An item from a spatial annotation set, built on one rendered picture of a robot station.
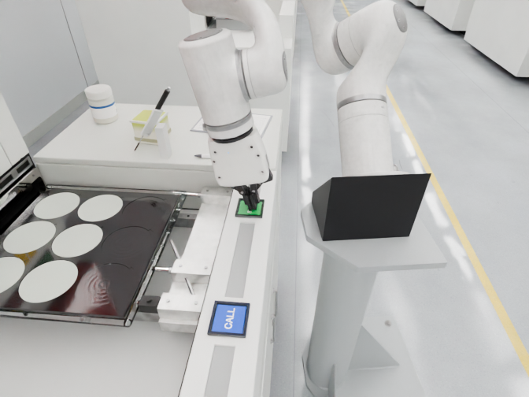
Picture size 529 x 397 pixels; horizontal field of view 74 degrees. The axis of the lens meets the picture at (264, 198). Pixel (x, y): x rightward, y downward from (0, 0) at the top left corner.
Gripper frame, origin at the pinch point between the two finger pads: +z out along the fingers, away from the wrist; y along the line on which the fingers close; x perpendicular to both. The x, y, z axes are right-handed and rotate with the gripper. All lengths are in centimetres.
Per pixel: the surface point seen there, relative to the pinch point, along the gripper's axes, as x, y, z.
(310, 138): 212, 2, 102
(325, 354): 8, 7, 77
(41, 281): -17.4, -39.0, 0.8
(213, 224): 3.3, -11.6, 8.7
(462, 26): 582, 248, 140
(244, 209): -0.9, -1.9, 2.1
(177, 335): -21.5, -15.1, 14.0
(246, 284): -19.4, 0.7, 3.0
